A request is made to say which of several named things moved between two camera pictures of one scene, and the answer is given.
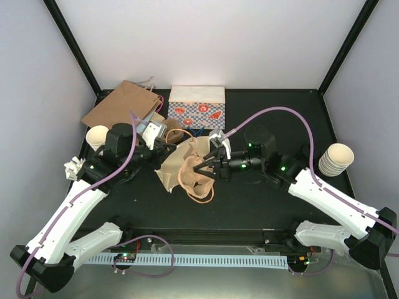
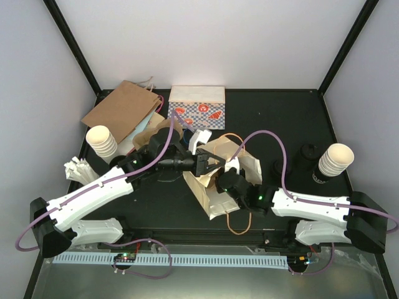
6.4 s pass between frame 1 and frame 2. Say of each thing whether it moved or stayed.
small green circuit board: stayed
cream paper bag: moved
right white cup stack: stayed
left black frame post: stayed
